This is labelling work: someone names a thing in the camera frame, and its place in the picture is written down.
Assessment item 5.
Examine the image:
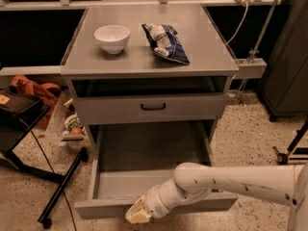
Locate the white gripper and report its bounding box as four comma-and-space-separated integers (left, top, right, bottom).
125, 186, 170, 224

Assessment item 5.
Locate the grey drawer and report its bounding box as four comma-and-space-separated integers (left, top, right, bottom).
73, 120, 239, 220
73, 93, 226, 125

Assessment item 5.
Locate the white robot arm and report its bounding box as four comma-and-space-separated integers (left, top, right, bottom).
125, 163, 308, 231

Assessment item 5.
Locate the grey top drawer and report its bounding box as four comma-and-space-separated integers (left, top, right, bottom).
73, 93, 226, 125

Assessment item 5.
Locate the grey drawer cabinet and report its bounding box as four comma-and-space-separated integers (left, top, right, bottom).
61, 4, 238, 136

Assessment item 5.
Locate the clear plastic food bin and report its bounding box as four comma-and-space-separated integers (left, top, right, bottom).
45, 90, 90, 152

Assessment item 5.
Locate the orange cloth bag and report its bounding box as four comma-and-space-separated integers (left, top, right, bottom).
11, 75, 62, 129

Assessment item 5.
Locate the black rolling side table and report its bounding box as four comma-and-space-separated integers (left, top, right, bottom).
0, 86, 88, 230

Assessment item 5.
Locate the black wheeled tripod base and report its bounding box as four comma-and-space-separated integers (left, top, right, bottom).
272, 118, 308, 165

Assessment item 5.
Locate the white ceramic bowl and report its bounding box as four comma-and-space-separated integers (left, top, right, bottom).
94, 25, 130, 54

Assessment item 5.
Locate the blue white chip bag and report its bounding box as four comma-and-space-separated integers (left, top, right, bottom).
142, 23, 190, 64

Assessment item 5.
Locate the dark grey cabinet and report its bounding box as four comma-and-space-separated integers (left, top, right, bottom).
258, 0, 308, 122

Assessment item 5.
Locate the metal pole stand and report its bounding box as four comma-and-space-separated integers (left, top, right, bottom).
235, 0, 279, 106

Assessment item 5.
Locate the black cable on floor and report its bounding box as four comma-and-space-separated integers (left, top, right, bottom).
18, 118, 78, 231

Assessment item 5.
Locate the white power cable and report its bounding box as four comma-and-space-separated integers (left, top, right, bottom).
224, 1, 250, 46

